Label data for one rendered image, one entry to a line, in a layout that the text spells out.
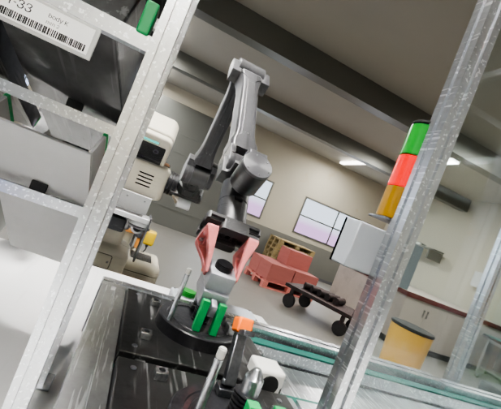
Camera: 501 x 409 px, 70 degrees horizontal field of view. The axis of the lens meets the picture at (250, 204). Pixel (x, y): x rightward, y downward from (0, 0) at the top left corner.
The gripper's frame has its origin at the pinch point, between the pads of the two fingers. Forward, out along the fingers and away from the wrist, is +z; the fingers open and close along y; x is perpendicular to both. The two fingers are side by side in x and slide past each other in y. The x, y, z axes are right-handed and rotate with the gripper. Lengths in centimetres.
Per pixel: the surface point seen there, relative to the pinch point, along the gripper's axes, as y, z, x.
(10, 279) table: -35, -4, 38
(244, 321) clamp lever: 0.0, 11.9, -11.9
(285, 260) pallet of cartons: 279, -341, 466
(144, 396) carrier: -8.3, 20.7, -6.8
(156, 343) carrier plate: -6.8, 12.3, 2.7
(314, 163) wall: 381, -709, 507
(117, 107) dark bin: -23.2, -9.1, -16.0
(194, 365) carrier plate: -1.5, 14.6, 0.0
